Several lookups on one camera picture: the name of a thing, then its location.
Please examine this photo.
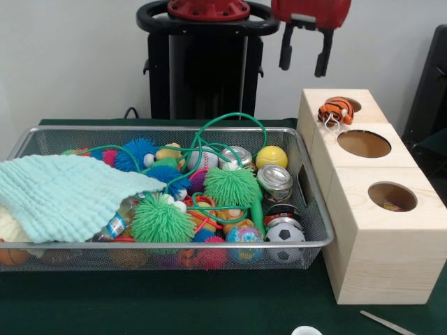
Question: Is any cream knitted cloth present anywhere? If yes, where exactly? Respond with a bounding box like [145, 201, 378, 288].
[0, 204, 32, 258]

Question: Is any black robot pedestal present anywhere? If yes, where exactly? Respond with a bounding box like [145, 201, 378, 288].
[135, 0, 281, 121]

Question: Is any colourful globe ball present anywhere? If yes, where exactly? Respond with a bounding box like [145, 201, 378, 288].
[225, 225, 265, 265]

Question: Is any mint green knitted cloth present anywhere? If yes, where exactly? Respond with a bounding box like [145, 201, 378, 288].
[0, 154, 168, 244]

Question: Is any yellow ball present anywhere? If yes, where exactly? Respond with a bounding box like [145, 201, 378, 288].
[256, 144, 288, 171]

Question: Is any blue spiky ball with eyes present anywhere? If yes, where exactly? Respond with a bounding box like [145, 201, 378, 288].
[115, 138, 160, 174]

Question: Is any wire mesh bin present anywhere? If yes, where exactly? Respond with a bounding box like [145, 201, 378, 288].
[0, 126, 335, 274]

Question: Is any white toy baseball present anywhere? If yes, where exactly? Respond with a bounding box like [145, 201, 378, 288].
[186, 149, 219, 172]

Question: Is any wooden box with three holes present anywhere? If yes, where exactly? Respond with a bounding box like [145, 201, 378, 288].
[296, 89, 439, 305]

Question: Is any green spiky ball with eyes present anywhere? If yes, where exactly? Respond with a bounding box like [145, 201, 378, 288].
[131, 193, 196, 244]

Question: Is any multicoloured patterned cloth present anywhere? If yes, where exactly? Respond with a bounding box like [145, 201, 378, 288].
[382, 199, 406, 212]

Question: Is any green spiky rubber ball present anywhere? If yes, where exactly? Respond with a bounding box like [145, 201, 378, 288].
[202, 167, 263, 209]

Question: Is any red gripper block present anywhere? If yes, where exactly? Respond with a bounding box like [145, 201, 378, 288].
[271, 0, 352, 78]

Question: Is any orange striped tiger plush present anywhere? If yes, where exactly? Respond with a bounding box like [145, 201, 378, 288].
[316, 96, 356, 128]

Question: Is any black white toy soccer ball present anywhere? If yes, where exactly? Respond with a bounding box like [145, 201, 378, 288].
[265, 225, 306, 262]

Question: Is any silver soda can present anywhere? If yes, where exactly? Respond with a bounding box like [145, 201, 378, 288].
[256, 164, 294, 203]

